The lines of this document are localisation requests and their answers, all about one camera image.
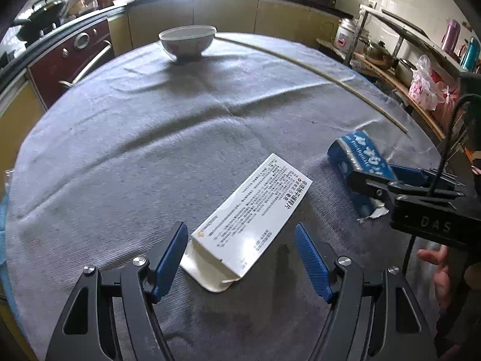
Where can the metal pot with lid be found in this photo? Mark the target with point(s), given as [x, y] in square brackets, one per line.
[379, 56]

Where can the white ceramic bowl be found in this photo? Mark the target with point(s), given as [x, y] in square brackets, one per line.
[188, 41]

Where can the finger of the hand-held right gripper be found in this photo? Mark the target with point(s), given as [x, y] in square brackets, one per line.
[368, 184]
[411, 172]

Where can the person's right hand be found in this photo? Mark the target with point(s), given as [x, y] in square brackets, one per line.
[440, 278]

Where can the white rice cooker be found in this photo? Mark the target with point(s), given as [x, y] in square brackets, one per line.
[345, 34]

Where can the dark red oven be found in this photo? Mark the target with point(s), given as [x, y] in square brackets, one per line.
[56, 67]

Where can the kitchen shelf rack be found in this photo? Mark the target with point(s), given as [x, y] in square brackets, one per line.
[421, 34]

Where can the teal thermos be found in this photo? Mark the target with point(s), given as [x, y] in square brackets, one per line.
[471, 52]

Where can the long thin wooden stick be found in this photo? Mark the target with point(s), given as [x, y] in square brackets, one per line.
[312, 69]

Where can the yellow kitchen base cabinets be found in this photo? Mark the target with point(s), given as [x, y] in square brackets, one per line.
[225, 15]

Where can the blue under cloth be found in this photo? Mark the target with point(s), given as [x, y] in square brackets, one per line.
[7, 289]

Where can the small metal pot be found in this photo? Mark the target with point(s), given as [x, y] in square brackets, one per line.
[404, 71]

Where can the blue milk carton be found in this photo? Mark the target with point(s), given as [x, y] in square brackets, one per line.
[357, 154]

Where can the person's right forearm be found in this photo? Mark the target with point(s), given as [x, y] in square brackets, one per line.
[466, 308]

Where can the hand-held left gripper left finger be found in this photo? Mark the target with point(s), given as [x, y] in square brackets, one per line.
[169, 255]

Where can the pink thermos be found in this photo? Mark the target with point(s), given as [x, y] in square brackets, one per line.
[451, 35]

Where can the pink plastic bag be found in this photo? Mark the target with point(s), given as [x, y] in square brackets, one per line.
[422, 90]

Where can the black wok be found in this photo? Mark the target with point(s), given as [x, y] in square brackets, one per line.
[41, 15]

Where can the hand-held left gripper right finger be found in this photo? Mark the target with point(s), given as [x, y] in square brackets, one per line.
[312, 263]

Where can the white medicine box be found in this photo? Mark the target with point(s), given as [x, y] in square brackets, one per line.
[255, 203]

